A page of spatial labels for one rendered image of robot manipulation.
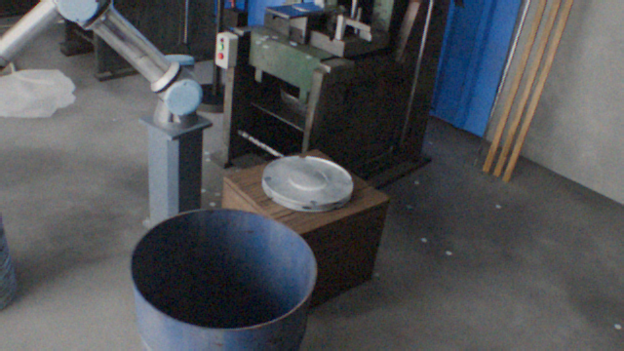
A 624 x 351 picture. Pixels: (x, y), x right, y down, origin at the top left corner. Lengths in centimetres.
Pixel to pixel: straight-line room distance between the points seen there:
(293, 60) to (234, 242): 91
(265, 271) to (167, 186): 61
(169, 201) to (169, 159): 17
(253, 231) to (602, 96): 209
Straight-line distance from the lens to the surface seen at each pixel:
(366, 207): 173
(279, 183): 172
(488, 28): 315
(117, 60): 357
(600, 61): 300
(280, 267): 144
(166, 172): 191
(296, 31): 219
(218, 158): 254
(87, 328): 178
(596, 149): 309
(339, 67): 201
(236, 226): 143
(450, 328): 191
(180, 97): 166
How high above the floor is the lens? 128
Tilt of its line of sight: 30 degrees down
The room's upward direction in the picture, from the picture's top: 8 degrees clockwise
